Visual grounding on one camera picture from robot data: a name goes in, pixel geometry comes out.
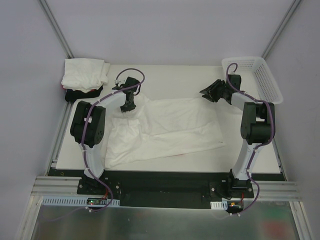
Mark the white t shirt red print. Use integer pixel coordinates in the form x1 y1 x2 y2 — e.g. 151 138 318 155
102 94 225 169

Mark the aluminium frame post left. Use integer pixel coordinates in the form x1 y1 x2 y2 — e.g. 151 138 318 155
37 0 74 59

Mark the white slotted cable duct left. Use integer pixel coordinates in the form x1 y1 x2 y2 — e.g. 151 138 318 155
42 196 120 208

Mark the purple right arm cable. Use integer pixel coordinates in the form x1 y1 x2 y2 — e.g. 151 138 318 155
226 62 276 212

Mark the white slotted cable duct right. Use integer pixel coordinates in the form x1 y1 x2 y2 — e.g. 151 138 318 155
210 200 244 211

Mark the white slotted cable duct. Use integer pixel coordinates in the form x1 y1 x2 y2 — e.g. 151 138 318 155
42 196 120 208
210 200 244 211

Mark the aluminium frame post right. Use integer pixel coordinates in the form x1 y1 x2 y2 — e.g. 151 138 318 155
261 0 304 61

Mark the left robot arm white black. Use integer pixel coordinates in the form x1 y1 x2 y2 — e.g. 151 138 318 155
70 77 142 195

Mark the aluminium front rail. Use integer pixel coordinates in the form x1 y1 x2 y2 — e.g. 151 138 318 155
31 176 302 202

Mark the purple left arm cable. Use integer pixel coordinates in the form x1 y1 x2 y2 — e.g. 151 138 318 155
81 68 146 201

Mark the folded black t shirt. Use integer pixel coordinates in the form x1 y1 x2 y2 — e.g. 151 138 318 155
64 86 103 103

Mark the aluminium frame post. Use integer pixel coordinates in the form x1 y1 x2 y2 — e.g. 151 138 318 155
37 0 74 59
261 0 304 61

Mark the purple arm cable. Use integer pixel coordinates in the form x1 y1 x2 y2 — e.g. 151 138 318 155
226 62 276 212
81 68 146 201

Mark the folded white t shirt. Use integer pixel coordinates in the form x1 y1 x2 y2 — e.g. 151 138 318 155
61 58 111 93

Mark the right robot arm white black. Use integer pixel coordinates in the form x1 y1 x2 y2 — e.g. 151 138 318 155
199 74 275 198

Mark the aluminium side rail right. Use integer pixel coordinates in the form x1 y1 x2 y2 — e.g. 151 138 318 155
272 139 287 181

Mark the white plastic basket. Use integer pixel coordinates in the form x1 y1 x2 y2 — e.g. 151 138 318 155
221 56 283 105

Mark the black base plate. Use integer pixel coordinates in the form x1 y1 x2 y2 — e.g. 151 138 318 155
77 170 254 209

